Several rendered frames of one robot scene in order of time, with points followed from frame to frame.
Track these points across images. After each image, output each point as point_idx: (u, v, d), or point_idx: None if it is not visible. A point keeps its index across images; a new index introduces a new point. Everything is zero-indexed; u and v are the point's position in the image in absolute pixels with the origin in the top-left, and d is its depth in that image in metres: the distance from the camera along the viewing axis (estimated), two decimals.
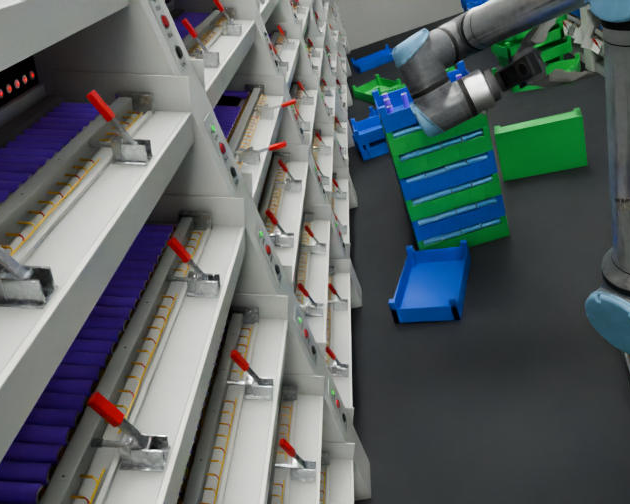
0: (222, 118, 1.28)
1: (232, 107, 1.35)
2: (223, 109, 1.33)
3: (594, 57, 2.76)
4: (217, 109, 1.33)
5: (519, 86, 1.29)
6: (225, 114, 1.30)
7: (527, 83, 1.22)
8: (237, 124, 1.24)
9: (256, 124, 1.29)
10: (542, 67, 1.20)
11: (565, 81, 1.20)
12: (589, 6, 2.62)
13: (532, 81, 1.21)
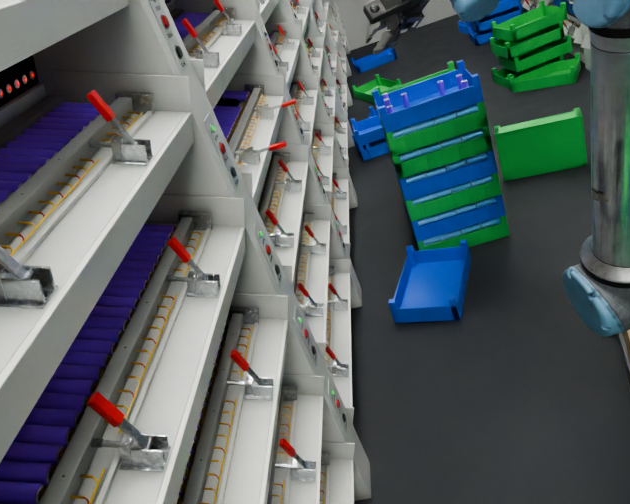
0: (222, 118, 1.28)
1: (232, 107, 1.35)
2: (223, 109, 1.33)
3: None
4: (217, 109, 1.33)
5: None
6: (225, 114, 1.30)
7: None
8: (237, 124, 1.24)
9: (256, 124, 1.29)
10: None
11: (371, 22, 1.50)
12: None
13: None
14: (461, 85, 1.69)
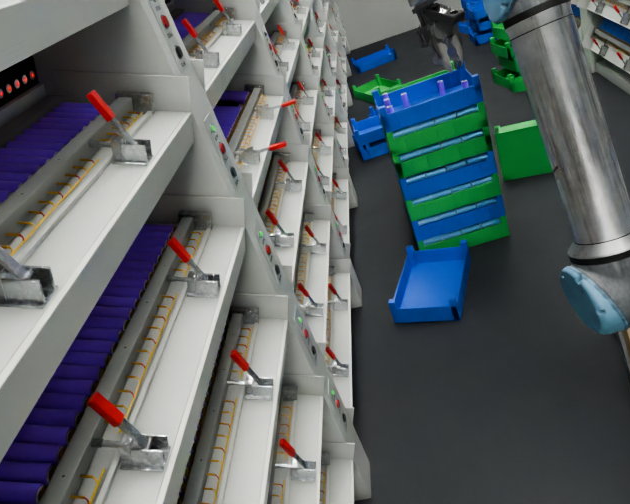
0: (222, 118, 1.28)
1: (232, 107, 1.35)
2: (223, 109, 1.33)
3: (594, 57, 2.76)
4: (217, 109, 1.33)
5: (417, 30, 1.69)
6: (225, 114, 1.30)
7: (431, 26, 1.63)
8: (237, 124, 1.24)
9: (256, 124, 1.29)
10: (441, 36, 1.64)
11: (441, 55, 1.65)
12: (589, 6, 2.62)
13: (433, 30, 1.63)
14: (461, 85, 1.69)
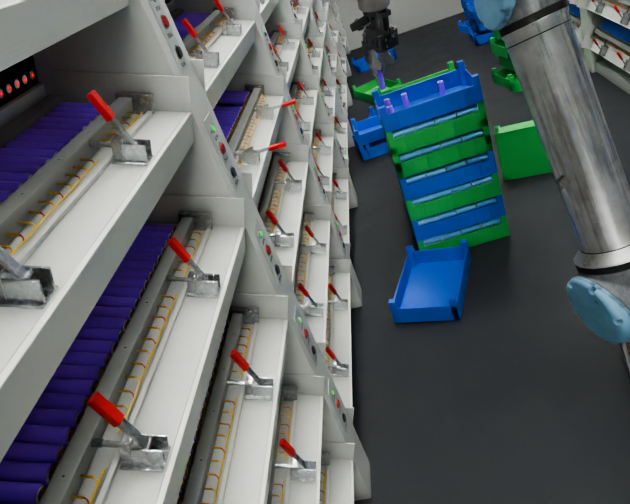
0: (222, 118, 1.28)
1: (232, 107, 1.35)
2: (223, 109, 1.33)
3: (594, 57, 2.76)
4: (217, 109, 1.33)
5: (394, 28, 1.66)
6: (225, 114, 1.30)
7: None
8: (237, 124, 1.24)
9: (256, 124, 1.29)
10: None
11: (383, 51, 1.77)
12: (589, 6, 2.62)
13: None
14: (239, 101, 1.40)
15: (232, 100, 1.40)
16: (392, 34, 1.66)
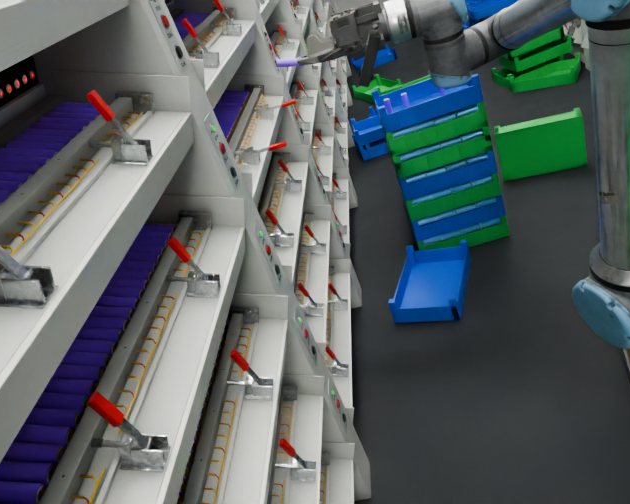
0: (222, 118, 1.28)
1: (232, 107, 1.35)
2: (223, 109, 1.33)
3: None
4: (217, 109, 1.33)
5: (353, 15, 1.23)
6: (225, 114, 1.30)
7: (359, 49, 1.26)
8: (237, 124, 1.24)
9: (256, 124, 1.29)
10: None
11: (322, 61, 1.28)
12: None
13: (354, 51, 1.26)
14: (239, 101, 1.40)
15: (232, 100, 1.40)
16: (347, 13, 1.24)
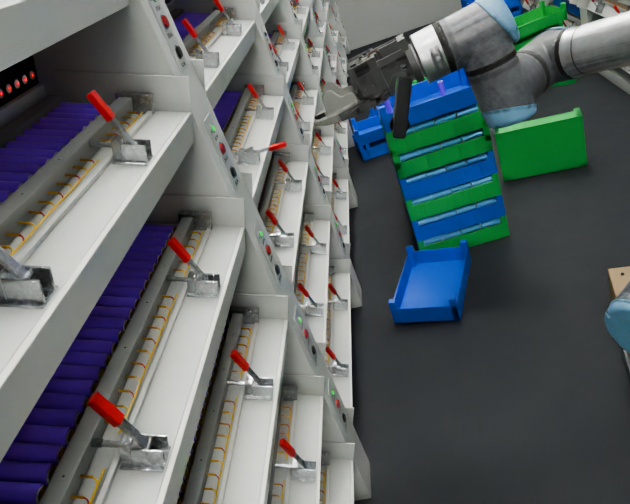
0: (215, 118, 1.28)
1: (225, 107, 1.35)
2: (216, 109, 1.33)
3: None
4: None
5: (374, 58, 0.99)
6: (218, 114, 1.30)
7: (388, 97, 1.02)
8: (229, 124, 1.24)
9: (248, 124, 1.29)
10: None
11: (344, 119, 1.04)
12: (589, 6, 2.62)
13: (382, 100, 1.02)
14: (233, 100, 1.40)
15: (226, 100, 1.40)
16: (366, 56, 1.00)
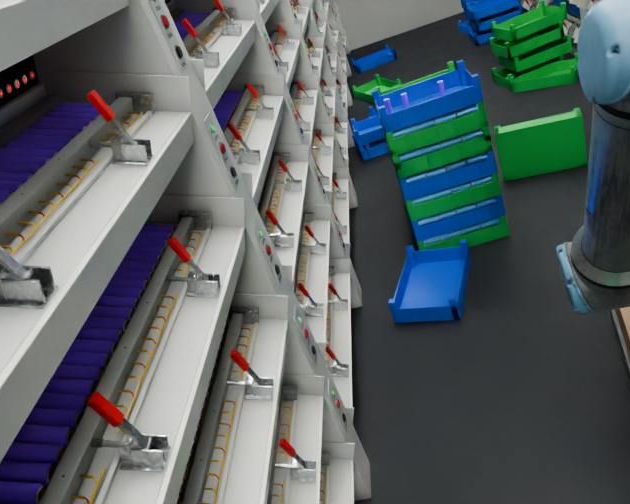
0: (215, 118, 1.28)
1: (225, 107, 1.35)
2: (216, 109, 1.33)
3: None
4: None
5: None
6: (218, 114, 1.30)
7: None
8: None
9: (247, 124, 1.29)
10: None
11: None
12: (589, 6, 2.62)
13: None
14: (233, 100, 1.40)
15: (226, 100, 1.40)
16: None
